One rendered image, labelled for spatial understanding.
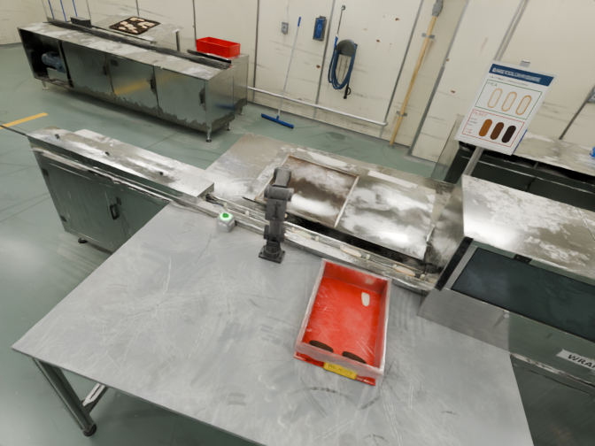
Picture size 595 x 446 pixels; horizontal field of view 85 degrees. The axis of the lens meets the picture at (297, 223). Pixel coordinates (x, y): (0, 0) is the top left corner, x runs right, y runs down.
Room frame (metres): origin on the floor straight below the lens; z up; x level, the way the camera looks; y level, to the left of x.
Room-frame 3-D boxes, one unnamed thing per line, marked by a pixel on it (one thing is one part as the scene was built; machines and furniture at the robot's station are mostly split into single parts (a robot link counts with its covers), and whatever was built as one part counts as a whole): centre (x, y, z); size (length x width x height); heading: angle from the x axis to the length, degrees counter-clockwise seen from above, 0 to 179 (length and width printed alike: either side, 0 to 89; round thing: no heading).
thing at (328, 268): (0.85, -0.27, 0.87); 0.49 x 0.34 x 0.10; 170
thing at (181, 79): (4.82, 2.58, 0.51); 3.00 x 1.26 x 1.03; 74
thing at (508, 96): (1.94, -1.01, 1.50); 0.33 x 0.01 x 0.45; 71
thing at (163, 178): (1.68, 1.15, 0.89); 1.25 x 0.18 x 0.09; 74
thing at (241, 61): (4.94, 1.51, 0.44); 0.70 x 0.55 x 0.87; 74
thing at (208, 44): (4.94, 1.51, 0.93); 0.51 x 0.36 x 0.13; 78
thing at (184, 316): (0.83, -0.06, 0.41); 1.80 x 0.94 x 0.82; 80
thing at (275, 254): (1.18, 0.10, 0.86); 0.12 x 0.09 x 0.08; 80
